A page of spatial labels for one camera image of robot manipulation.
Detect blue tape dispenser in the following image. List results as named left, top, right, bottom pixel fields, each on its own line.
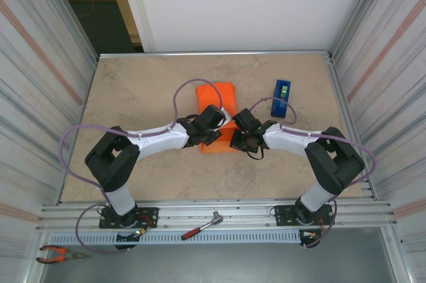
left=271, top=79, right=293, bottom=119

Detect tan wooden door jamb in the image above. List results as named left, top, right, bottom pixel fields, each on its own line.
left=102, top=0, right=142, bottom=45

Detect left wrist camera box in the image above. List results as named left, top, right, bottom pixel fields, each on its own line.
left=194, top=105, right=234, bottom=131

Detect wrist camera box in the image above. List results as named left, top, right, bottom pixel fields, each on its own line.
left=232, top=108, right=261, bottom=131
left=194, top=105, right=234, bottom=131

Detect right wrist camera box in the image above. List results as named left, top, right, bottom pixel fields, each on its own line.
left=232, top=108, right=261, bottom=131

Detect aluminium mounting rail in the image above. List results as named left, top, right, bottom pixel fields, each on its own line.
left=36, top=199, right=399, bottom=230

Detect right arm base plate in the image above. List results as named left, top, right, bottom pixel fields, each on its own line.
left=274, top=204, right=335, bottom=228

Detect aluminium table edge rail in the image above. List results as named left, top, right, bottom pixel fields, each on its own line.
left=98, top=50, right=333, bottom=61

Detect red-handled ratchet wrench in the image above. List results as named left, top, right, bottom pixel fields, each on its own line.
left=181, top=210, right=224, bottom=240

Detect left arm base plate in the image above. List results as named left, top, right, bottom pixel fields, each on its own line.
left=99, top=207, right=159, bottom=230

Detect grey slotted cable duct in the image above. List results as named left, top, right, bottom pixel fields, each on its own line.
left=49, top=229, right=302, bottom=246

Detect aluminium corner post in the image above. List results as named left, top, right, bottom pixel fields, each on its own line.
left=46, top=0, right=101, bottom=64
left=327, top=0, right=387, bottom=64

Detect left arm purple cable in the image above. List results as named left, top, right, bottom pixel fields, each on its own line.
left=59, top=79, right=223, bottom=254

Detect orange-handled pliers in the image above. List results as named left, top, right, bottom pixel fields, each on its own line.
left=35, top=245, right=89, bottom=264

